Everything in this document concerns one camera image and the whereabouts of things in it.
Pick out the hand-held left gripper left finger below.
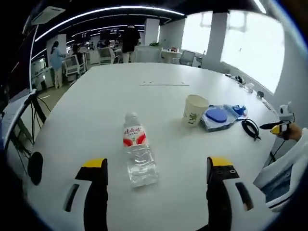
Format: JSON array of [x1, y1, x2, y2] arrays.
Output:
[[51, 158, 109, 231]]

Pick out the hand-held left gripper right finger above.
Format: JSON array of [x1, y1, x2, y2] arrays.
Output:
[[206, 156, 280, 231]]

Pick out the black cable loop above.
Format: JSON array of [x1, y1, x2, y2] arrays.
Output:
[[241, 118, 262, 141]]

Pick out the clear bag with blue disc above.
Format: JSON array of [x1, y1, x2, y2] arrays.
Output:
[[201, 105, 241, 133]]

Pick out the clear plastic water bottle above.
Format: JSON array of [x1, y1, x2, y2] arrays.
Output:
[[123, 111, 160, 188]]

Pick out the white paper cup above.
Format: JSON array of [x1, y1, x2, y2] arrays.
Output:
[[183, 94, 210, 128]]

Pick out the small devices on tabletop edge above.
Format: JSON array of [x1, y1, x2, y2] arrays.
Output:
[[225, 73, 273, 109]]

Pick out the white tabletop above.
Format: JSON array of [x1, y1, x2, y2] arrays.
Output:
[[27, 62, 281, 231]]

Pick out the person's right hand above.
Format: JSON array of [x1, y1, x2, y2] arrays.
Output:
[[276, 123, 303, 142]]

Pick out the person's legs in jeans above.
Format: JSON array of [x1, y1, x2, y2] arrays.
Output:
[[261, 162, 298, 204]]

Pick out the black oval table grommet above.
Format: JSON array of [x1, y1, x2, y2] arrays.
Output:
[[27, 151, 44, 186]]

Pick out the grey office chair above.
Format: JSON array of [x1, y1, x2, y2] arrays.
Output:
[[179, 49, 196, 66]]

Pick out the ceiling air conditioner unit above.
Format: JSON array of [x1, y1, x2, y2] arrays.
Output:
[[30, 5, 66, 25]]

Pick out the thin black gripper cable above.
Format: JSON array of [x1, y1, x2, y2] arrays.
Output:
[[271, 139, 286, 162]]

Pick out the black stand with cables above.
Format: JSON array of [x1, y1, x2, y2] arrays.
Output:
[[0, 88, 51, 166]]

